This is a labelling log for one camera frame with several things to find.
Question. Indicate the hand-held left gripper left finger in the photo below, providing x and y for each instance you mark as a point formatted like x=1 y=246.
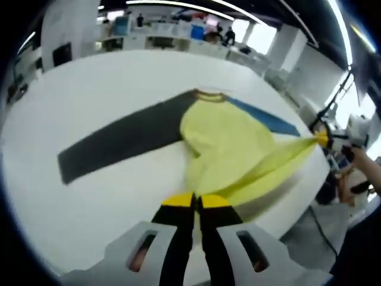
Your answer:
x=175 y=238

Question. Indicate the white square pillar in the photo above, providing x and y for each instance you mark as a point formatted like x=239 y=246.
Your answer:
x=65 y=26
x=287 y=47

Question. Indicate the blue-framed cabinet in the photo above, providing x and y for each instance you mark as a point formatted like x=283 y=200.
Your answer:
x=122 y=26

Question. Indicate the yellow blue grey long-sleeved garment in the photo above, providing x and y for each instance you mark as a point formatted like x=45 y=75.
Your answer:
x=226 y=143

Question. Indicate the blue storage bin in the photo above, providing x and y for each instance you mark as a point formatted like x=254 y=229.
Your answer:
x=197 y=31

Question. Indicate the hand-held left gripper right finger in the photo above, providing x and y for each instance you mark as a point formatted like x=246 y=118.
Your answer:
x=217 y=244

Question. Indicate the grey mesh chair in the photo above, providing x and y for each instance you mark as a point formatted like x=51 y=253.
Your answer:
x=321 y=226

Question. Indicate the black cabinet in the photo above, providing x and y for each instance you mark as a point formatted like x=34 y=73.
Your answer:
x=62 y=54

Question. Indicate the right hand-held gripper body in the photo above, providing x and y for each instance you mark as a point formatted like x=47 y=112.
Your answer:
x=358 y=131

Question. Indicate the long ceiling light strip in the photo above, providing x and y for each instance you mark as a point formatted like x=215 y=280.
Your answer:
x=178 y=6
x=238 y=10

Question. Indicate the small black device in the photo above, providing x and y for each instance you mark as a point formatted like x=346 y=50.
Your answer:
x=22 y=90

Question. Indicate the dark hanging panel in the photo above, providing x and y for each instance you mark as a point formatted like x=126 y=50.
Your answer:
x=369 y=74

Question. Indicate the white desk row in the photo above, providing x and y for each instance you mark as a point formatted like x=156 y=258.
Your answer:
x=184 y=46

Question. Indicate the person's right hand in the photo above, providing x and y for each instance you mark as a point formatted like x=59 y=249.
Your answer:
x=358 y=158

